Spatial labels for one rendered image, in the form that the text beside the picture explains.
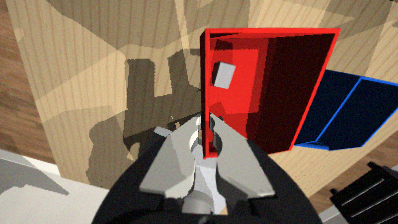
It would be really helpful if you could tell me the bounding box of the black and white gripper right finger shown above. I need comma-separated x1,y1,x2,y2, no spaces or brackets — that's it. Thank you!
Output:
209,112,323,224

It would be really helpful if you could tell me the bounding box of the blue bin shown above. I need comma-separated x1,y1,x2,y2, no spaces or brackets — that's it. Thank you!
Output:
293,69,398,151

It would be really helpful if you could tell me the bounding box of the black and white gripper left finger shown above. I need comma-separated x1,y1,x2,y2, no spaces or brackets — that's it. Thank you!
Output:
91,112,204,224

